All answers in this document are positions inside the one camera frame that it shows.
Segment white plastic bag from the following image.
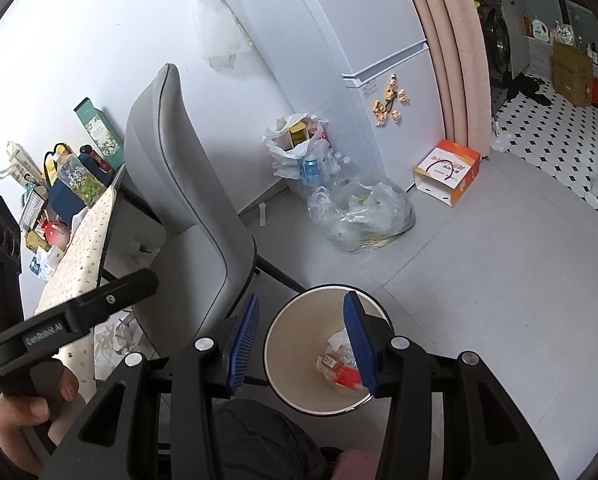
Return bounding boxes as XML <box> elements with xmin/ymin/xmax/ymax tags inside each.
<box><xmin>263</xmin><ymin>112</ymin><xmax>330</xmax><ymax>181</ymax></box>

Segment blue drink can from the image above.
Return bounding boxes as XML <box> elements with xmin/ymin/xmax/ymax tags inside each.
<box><xmin>301</xmin><ymin>156</ymin><xmax>325</xmax><ymax>187</ymax></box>

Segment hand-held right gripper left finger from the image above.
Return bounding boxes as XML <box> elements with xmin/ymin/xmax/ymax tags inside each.
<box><xmin>39</xmin><ymin>292</ymin><xmax>261</xmax><ymax>480</ymax></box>

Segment pink curtain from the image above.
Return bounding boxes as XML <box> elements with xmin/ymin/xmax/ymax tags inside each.
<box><xmin>396</xmin><ymin>0</ymin><xmax>497</xmax><ymax>153</ymax></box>

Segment black cloth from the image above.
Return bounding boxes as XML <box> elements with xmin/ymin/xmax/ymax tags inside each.
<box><xmin>506</xmin><ymin>74</ymin><xmax>555</xmax><ymax>107</ymax></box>

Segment clear plastic water bottles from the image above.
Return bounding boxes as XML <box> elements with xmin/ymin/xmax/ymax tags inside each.
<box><xmin>324</xmin><ymin>147</ymin><xmax>365</xmax><ymax>186</ymax></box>

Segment grey upholstered chair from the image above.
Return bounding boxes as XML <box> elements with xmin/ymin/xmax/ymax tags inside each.
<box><xmin>124</xmin><ymin>63</ymin><xmax>307</xmax><ymax>361</ymax></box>

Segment orange and white carton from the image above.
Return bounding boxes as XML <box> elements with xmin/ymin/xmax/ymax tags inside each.
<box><xmin>411</xmin><ymin>139</ymin><xmax>482</xmax><ymax>209</ymax></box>

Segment black table frame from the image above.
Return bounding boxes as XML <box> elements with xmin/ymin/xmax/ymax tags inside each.
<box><xmin>99</xmin><ymin>162</ymin><xmax>167</xmax><ymax>286</ymax></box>

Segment washing machine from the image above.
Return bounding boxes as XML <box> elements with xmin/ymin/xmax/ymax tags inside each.
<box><xmin>484</xmin><ymin>0</ymin><xmax>530</xmax><ymax>81</ymax></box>

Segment navy tote bag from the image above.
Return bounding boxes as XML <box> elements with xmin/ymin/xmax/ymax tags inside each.
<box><xmin>46</xmin><ymin>145</ymin><xmax>114</xmax><ymax>216</ymax></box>

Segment person's dark trouser leg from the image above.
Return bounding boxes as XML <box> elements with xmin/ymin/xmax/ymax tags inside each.
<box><xmin>214</xmin><ymin>400</ymin><xmax>340</xmax><ymax>480</ymax></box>

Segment clear plastic wrapper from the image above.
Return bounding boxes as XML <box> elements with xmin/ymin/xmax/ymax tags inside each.
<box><xmin>316</xmin><ymin>347</ymin><xmax>372</xmax><ymax>392</ymax></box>

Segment cluster of figurine magnets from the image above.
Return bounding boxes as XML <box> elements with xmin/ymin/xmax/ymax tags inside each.
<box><xmin>373</xmin><ymin>74</ymin><xmax>409</xmax><ymax>127</ymax></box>

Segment person's left hand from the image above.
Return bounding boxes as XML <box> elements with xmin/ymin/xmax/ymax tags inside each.
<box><xmin>0</xmin><ymin>369</ymin><xmax>87</xmax><ymax>478</ymax></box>

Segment wire basket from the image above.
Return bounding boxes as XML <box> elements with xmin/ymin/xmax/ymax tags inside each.
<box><xmin>19</xmin><ymin>187</ymin><xmax>50</xmax><ymax>228</ymax></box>

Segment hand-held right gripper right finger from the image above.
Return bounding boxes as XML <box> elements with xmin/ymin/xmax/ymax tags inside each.
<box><xmin>342</xmin><ymin>290</ymin><xmax>560</xmax><ymax>480</ymax></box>

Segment white refrigerator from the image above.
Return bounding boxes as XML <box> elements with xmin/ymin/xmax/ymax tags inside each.
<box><xmin>229</xmin><ymin>0</ymin><xmax>447</xmax><ymax>193</ymax></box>

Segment brown cardboard box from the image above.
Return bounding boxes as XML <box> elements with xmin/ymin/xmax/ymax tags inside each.
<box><xmin>552</xmin><ymin>40</ymin><xmax>595</xmax><ymax>107</ymax></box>

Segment yellow paper bag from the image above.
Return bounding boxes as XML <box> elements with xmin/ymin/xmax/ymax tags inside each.
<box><xmin>41</xmin><ymin>144</ymin><xmax>72</xmax><ymax>176</ymax></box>

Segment hanging clear plastic bag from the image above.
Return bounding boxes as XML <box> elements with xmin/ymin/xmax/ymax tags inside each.
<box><xmin>189</xmin><ymin>0</ymin><xmax>254</xmax><ymax>70</ymax></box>

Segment white detergent bottle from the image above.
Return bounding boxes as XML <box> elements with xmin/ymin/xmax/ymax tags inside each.
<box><xmin>529</xmin><ymin>12</ymin><xmax>552</xmax><ymax>43</ymax></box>

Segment cream carton with handle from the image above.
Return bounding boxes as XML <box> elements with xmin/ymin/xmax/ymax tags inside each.
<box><xmin>0</xmin><ymin>141</ymin><xmax>44</xmax><ymax>186</ymax></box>

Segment tissue pack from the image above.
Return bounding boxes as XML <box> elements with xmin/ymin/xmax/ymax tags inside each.
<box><xmin>29</xmin><ymin>250</ymin><xmax>64</xmax><ymax>281</ymax></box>

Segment white round wastebasket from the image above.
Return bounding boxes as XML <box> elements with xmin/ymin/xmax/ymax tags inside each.
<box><xmin>263</xmin><ymin>285</ymin><xmax>395</xmax><ymax>417</ymax></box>

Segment tall green box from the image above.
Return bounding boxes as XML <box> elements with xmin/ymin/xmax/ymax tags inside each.
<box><xmin>74</xmin><ymin>97</ymin><xmax>126</xmax><ymax>166</ymax></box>

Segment white crumpled plastic packaging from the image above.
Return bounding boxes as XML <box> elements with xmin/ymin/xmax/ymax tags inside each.
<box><xmin>94</xmin><ymin>310</ymin><xmax>144</xmax><ymax>361</ymax></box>

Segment white tissue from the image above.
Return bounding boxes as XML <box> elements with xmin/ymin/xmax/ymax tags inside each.
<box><xmin>326</xmin><ymin>329</ymin><xmax>355</xmax><ymax>358</ymax></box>

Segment clear floral plastic jar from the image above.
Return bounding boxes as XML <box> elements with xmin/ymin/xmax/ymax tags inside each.
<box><xmin>56</xmin><ymin>152</ymin><xmax>107</xmax><ymax>201</ymax></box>

